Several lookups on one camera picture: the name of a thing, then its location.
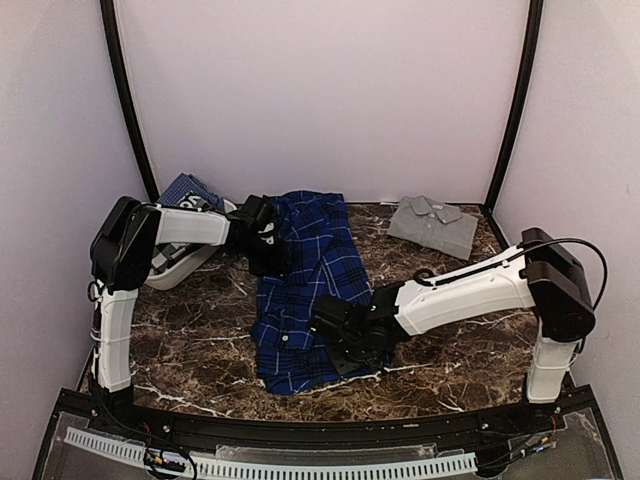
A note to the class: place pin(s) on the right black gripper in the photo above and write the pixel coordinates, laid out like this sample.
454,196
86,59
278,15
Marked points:
342,364

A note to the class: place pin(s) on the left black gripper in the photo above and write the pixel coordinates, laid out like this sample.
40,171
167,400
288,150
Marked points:
277,265

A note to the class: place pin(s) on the blue plaid long sleeve shirt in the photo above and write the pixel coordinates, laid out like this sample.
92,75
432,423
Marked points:
324,260

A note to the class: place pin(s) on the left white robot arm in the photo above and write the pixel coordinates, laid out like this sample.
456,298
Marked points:
122,254

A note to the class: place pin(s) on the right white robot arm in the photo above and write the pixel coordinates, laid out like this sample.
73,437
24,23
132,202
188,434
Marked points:
537,273

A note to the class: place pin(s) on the small blue checked shirt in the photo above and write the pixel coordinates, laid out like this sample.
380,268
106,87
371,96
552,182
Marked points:
187,191

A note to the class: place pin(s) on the black white checked shirt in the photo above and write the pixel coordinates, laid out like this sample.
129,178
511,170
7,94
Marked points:
168,255

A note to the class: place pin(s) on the grey plastic laundry basket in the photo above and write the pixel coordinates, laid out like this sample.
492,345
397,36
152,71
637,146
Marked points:
175,272

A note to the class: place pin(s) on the folded grey polo shirt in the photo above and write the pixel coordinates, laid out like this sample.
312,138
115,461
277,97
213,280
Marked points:
435,225

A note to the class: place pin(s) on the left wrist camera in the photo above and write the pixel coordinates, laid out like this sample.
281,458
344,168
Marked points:
260,217

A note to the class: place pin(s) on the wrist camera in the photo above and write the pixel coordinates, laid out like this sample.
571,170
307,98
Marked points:
334,318
260,217

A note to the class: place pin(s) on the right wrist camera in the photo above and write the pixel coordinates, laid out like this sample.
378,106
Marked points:
334,318

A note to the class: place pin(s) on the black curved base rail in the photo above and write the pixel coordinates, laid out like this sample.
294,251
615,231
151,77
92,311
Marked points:
486,432

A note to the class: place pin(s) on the right black frame post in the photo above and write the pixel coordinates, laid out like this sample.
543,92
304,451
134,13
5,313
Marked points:
523,78

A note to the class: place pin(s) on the black frame post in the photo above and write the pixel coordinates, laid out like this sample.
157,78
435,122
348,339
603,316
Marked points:
523,78
125,97

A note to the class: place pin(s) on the white slotted cable duct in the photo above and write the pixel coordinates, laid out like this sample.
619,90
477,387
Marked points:
243,463

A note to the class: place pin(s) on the left black frame post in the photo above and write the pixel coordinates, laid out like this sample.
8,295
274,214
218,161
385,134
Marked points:
125,97

